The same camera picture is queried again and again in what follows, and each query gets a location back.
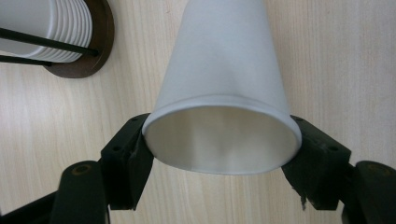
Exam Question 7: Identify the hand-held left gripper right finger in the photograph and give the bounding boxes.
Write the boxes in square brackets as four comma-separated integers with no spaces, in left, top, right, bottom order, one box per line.
[280,115,355,211]

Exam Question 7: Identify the single white paper cup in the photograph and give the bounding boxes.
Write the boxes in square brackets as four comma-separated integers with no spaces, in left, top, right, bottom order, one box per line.
[141,0,304,176]

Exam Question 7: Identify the stack of white paper cups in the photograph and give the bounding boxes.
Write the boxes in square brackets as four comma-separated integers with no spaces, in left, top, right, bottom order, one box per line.
[0,0,94,63]

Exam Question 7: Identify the dark brown double cup holder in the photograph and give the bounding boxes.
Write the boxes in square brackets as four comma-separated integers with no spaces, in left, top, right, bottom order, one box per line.
[0,0,116,79]

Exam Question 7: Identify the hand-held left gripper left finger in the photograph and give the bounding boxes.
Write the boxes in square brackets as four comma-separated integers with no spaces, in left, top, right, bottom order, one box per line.
[100,112,155,211]

